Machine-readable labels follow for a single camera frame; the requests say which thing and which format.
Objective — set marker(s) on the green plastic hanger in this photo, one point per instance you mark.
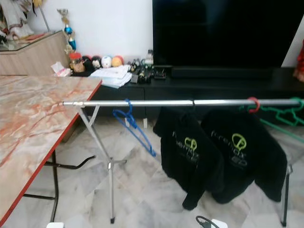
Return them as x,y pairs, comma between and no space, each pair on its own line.
273,112

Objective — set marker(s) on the red tray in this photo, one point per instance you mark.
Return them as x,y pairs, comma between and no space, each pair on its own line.
34,36

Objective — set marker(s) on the green mug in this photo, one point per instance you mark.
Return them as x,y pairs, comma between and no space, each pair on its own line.
147,62

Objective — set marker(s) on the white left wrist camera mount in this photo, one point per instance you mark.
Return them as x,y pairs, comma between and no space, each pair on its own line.
55,225

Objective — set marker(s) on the black TV console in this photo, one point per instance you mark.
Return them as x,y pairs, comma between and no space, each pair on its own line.
171,90

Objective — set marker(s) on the black plastic hanger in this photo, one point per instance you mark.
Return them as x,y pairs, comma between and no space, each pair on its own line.
193,101

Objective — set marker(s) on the red gold Buddha statue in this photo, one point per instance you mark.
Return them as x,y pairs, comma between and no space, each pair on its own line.
300,69

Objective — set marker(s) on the clear jar red lid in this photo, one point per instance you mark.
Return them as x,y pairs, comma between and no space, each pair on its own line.
75,62

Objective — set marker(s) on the silver metal clothes rack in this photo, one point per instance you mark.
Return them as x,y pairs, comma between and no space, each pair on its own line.
147,102

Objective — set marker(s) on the small black red box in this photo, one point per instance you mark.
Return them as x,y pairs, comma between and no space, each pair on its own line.
160,74

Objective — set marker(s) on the pink tissue pack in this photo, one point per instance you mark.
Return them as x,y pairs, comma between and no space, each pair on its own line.
59,71

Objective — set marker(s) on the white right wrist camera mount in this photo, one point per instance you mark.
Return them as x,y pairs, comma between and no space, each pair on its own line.
219,224

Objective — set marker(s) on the light wooden cabinet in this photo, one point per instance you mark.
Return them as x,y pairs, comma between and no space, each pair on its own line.
33,59

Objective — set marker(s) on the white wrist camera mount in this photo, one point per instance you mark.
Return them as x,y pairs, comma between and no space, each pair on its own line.
55,225
219,224

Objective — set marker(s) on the red plastic hanger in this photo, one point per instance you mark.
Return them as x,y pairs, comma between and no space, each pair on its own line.
257,105

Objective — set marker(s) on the black logo polo shirt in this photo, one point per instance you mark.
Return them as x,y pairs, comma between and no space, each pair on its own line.
261,161
175,161

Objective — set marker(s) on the black white round plush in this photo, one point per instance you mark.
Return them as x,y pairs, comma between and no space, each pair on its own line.
96,62

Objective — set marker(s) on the large black television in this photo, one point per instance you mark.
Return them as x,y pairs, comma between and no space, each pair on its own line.
223,33

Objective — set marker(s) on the black red round plush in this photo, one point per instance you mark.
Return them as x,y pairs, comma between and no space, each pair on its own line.
88,63

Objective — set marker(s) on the blue and gold trophy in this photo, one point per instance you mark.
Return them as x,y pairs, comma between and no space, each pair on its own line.
68,31

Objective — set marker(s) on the blue plastic hanger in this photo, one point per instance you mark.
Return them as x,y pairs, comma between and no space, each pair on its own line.
128,111

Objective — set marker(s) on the black soundbar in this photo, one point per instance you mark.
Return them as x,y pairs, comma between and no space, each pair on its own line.
218,72

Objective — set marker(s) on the black tape dispenser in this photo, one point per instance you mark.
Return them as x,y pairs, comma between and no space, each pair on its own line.
144,77

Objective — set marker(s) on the white robed porcelain figurine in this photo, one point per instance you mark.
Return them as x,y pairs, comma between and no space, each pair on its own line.
16,19

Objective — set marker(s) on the orange round plush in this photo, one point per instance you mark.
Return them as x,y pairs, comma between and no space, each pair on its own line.
118,61

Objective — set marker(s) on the marble pattern folding table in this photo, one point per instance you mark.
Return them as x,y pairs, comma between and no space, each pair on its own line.
38,118

